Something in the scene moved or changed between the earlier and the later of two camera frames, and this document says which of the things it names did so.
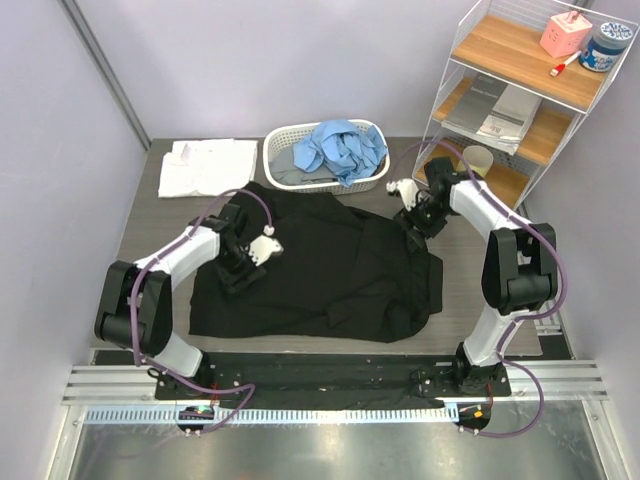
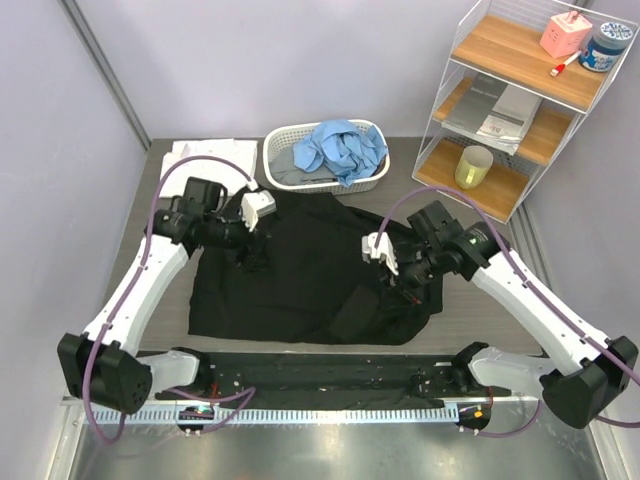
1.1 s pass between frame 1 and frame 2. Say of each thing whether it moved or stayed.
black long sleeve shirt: stayed
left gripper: moved
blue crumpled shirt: stayed
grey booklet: stayed
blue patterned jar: stayed
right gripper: moved
